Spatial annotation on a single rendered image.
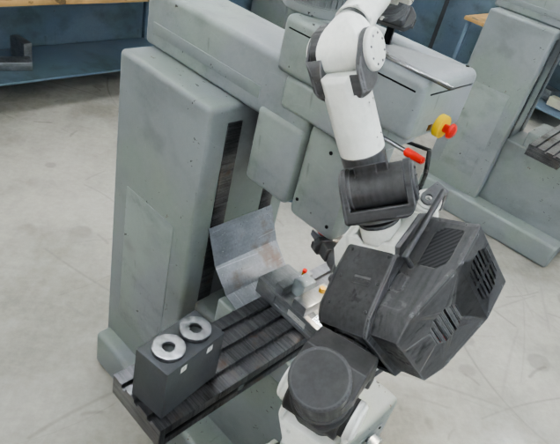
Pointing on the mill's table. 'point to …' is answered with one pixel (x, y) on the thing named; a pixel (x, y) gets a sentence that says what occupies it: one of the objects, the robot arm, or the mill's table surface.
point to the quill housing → (321, 186)
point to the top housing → (393, 79)
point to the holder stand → (176, 363)
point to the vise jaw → (308, 301)
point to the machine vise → (268, 287)
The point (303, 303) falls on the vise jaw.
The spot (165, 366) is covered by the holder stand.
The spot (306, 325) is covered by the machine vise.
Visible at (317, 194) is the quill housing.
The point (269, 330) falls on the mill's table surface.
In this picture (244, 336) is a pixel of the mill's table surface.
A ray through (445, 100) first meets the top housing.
